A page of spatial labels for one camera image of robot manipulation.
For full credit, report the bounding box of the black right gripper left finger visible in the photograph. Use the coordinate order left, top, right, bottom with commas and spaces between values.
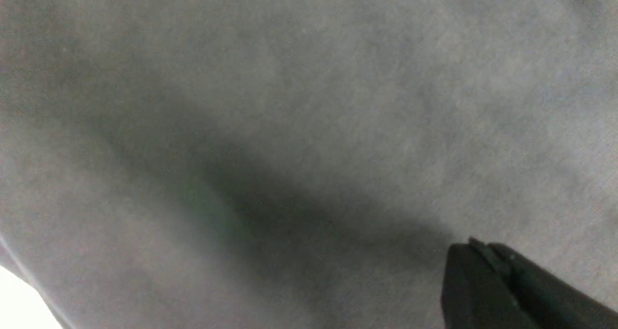
440, 238, 536, 329

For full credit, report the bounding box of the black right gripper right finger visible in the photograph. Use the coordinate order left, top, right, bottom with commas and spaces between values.
490, 243, 618, 329

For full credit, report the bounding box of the dark gray long-sleeve shirt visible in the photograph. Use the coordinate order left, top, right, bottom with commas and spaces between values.
1, 0, 617, 329

